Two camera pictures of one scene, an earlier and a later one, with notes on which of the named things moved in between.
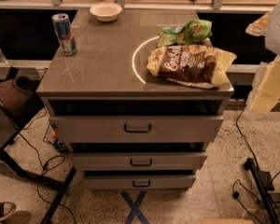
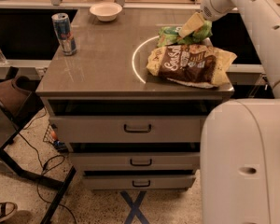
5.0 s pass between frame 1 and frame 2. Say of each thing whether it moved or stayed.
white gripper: moved
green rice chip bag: stayed
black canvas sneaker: stayed
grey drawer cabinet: stayed
